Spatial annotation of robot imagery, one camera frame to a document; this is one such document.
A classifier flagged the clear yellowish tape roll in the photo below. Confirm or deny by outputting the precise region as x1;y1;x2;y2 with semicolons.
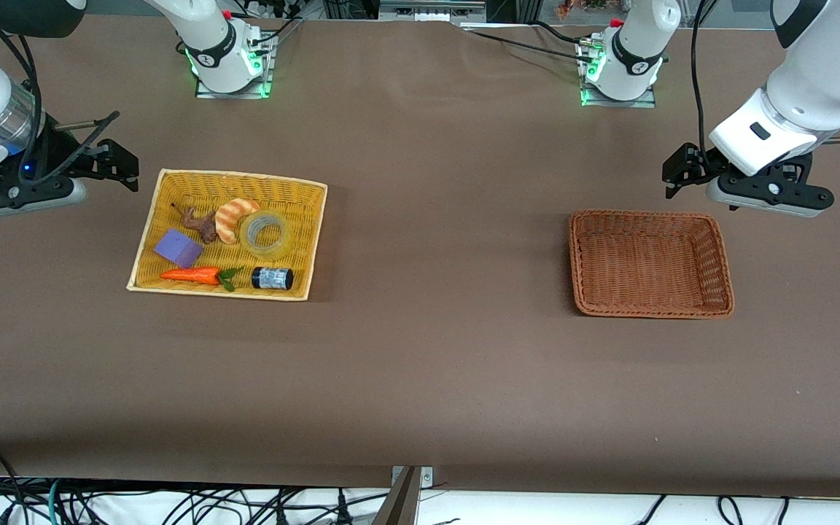
238;210;294;260

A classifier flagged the purple cube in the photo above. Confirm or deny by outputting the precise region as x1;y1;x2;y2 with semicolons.
153;228;204;269

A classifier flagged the brown wicker basket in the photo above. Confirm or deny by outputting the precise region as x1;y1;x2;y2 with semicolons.
568;209;736;320

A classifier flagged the brown toy dinosaur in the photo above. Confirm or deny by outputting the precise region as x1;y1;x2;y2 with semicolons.
171;203;219;244

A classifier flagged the toy croissant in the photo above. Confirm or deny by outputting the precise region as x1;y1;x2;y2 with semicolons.
214;198;262;245

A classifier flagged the orange toy carrot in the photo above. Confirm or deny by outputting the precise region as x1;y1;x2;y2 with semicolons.
160;266;244;293

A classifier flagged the yellow wicker basket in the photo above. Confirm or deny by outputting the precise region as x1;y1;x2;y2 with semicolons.
126;168;329;302

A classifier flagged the small black jar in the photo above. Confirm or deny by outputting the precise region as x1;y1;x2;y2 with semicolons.
251;267;295;292

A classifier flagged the dark wedge-shaped stand leg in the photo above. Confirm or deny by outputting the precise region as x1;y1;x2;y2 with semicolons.
370;467;422;525

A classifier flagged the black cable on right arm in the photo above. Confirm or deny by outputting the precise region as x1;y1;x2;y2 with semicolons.
0;0;122;187

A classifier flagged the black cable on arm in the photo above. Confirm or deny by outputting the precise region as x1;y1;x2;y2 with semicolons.
0;0;122;187
690;0;720;172

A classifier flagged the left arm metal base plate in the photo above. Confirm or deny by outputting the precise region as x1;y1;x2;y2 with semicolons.
579;36;658;109

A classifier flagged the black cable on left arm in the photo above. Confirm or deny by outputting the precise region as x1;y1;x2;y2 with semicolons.
690;0;720;172

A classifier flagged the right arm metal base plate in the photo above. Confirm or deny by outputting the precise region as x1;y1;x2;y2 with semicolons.
194;33;275;100

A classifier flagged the black cable on table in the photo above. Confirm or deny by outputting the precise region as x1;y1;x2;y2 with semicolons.
460;28;599;63
526;20;596;48
249;16;304;52

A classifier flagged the green cable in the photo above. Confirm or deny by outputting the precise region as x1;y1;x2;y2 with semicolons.
45;478;65;525

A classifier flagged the small metal table bracket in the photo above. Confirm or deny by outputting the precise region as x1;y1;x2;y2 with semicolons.
391;465;435;489

